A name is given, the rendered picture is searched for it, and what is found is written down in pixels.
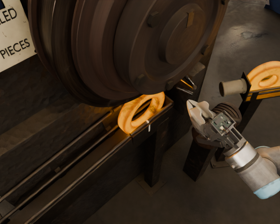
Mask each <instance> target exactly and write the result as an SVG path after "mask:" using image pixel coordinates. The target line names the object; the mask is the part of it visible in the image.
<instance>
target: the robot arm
mask: <svg viewBox="0 0 280 224"><path fill-rule="evenodd" d="M208 108H209V104H208V103H207V102H206V101H203V102H200V103H197V102H196V101H193V100H188V101H187V109H188V113H189V116H190V120H191V122H192V125H193V127H194V129H195V130H196V131H197V132H198V133H199V135H198V136H197V137H196V139H197V141H198V143H202V144H208V145H212V146H216V147H220V148H222V147H225V148H226V149H225V150H224V152H223V154H224V155H225V156H226V157H225V160H226V161H227V163H228V164H229V165H230V166H231V167H232V168H233V169H234V171H235V172H236V173H237V174H238V175H239V176H240V177H241V179H242V180H243V181H244V182H245V183H246V184H247V185H248V187H249V188H251V190H252V191H253V192H254V194H256V195H257V196H258V197H259V198H260V199H267V198H269V197H271V196H273V195H275V194H276V193H277V192H279V191H280V176H279V175H278V174H280V146H277V147H272V148H270V147H267V146H260V147H257V148H255V149H254V148H253V147H252V145H251V144H249V143H248V142H247V141H246V140H245V139H244V137H243V136H242V135H241V134H240V133H239V132H238V131H237V130H236V129H235V128H234V127H233V125H234V124H235V123H236V122H235V121H234V120H233V119H232V117H231V116H229V114H228V113H227V112H226V111H225V110H224V111H222V112H220V113H218V114H216V113H214V112H213V111H210V110H209V109H208ZM225 114H227V115H228V116H229V118H230V119H231V121H230V120H229V119H228V118H227V117H226V116H225ZM204 119H208V123H207V124H205V120H204Z"/></svg>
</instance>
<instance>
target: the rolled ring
mask: <svg viewBox="0 0 280 224"><path fill-rule="evenodd" d="M151 98H152V101H151V103H150V105H149V107H148V109H147V110H146V111H145V112H144V114H143V115H142V116H140V117H139V118H138V119H136V120H134V121H132V118H133V115H134V114H135V112H136V111H137V109H138V108H139V107H140V106H141V105H142V104H143V103H144V102H145V101H147V100H149V99H151ZM164 98H165V95H164V92H161V93H158V94H154V95H142V96H140V97H138V98H136V99H134V100H132V101H130V102H127V103H125V104H124V105H123V107H122V109H121V111H120V113H119V116H118V125H119V127H120V128H121V129H122V130H123V131H124V132H125V133H127V134H129V133H131V132H132V131H133V130H134V129H136V128H137V127H139V126H140V125H141V124H142V123H144V122H145V121H146V120H147V119H149V118H150V117H151V116H153V115H154V114H155V113H157V112H158V111H159V110H160V109H161V108H162V106H163V103H164Z"/></svg>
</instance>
